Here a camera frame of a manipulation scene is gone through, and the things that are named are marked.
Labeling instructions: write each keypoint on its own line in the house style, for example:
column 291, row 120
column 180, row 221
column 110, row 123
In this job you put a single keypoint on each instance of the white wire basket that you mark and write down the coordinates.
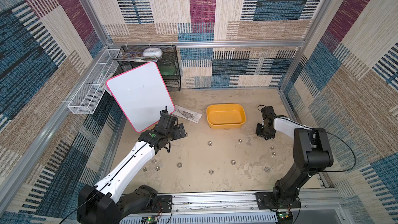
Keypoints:
column 90, row 92

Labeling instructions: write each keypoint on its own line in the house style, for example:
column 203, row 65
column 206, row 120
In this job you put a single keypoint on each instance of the pink framed whiteboard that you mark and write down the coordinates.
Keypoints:
column 141, row 94

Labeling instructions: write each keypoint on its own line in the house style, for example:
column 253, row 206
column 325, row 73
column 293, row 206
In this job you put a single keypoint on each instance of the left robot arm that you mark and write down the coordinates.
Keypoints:
column 105, row 202

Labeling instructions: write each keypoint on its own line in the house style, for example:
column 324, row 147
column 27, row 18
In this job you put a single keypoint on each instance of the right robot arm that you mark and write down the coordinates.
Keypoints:
column 311, row 154

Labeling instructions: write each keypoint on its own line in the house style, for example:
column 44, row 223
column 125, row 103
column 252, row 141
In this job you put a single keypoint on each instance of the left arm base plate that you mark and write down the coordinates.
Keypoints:
column 162, row 205

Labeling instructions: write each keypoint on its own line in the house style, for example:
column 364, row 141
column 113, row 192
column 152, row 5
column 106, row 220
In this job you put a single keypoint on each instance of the black mesh shelf rack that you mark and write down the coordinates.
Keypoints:
column 131, row 56

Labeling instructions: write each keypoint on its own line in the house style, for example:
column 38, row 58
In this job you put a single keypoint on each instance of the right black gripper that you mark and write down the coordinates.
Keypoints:
column 264, row 130

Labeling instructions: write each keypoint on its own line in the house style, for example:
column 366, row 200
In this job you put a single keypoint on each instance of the white round device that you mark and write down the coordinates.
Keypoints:
column 153, row 53

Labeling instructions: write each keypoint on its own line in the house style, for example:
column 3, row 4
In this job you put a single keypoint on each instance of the yellow plastic storage box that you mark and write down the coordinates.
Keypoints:
column 225, row 116

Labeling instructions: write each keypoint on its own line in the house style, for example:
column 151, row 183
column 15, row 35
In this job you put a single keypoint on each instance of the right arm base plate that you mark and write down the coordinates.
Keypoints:
column 266, row 200

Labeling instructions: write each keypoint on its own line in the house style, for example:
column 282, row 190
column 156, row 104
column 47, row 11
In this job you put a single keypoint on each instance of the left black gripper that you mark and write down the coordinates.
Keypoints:
column 177, row 134

